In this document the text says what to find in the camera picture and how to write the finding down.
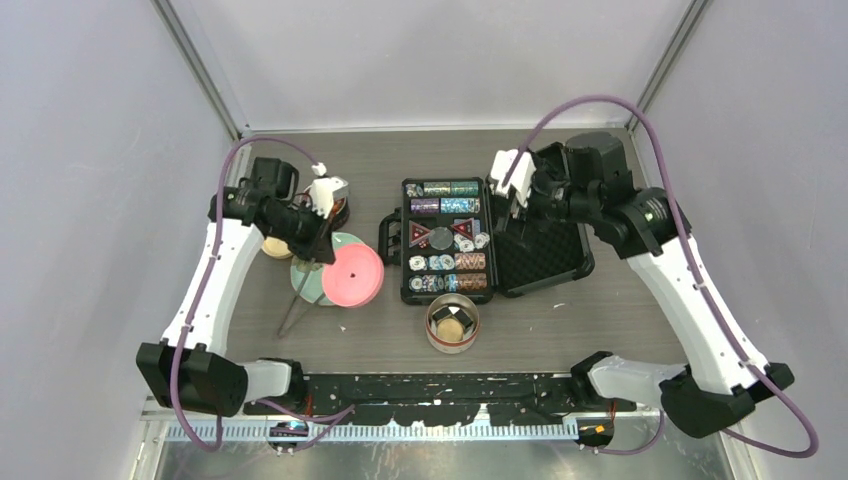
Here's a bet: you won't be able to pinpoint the beige round lid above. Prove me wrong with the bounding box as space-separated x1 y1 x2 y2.
261 237 293 260

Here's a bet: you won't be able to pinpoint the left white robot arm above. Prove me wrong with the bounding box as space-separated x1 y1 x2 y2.
136 158 349 417

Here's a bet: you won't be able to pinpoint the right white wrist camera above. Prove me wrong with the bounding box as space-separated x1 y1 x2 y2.
487 149 536 208

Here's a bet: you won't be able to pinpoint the white red steel lunch box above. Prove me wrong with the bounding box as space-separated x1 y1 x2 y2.
424 293 481 355

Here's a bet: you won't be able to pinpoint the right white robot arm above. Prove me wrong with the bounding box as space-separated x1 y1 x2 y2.
487 131 794 438

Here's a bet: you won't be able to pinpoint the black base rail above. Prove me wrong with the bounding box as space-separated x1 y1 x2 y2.
272 373 636 427

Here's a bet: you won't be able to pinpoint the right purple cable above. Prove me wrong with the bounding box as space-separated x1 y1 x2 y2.
503 94 820 460

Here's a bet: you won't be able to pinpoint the black metal tongs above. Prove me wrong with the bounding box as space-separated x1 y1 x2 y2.
276 289 326 339

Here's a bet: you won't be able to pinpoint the sushi roll red centre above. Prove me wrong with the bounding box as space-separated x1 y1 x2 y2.
450 306 475 331

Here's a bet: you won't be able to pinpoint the black poker chip case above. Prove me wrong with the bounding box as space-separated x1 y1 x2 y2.
378 177 595 305

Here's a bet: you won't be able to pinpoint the round bread bun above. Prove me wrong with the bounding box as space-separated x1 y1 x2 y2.
436 317 465 343

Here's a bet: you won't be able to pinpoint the light green plate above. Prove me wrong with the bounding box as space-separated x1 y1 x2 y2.
290 232 362 307

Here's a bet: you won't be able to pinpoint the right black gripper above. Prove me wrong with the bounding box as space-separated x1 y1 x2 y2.
492 159 598 251

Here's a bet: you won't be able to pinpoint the steel bowl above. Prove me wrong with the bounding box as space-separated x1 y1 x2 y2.
292 188 350 231

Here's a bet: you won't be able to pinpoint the sushi roll orange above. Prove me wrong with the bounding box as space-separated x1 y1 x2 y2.
430 306 455 325

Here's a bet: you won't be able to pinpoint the pink round lid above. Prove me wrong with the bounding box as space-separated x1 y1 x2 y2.
322 243 385 308

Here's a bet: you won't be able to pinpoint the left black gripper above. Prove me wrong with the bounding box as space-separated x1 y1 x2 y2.
269 200 336 263

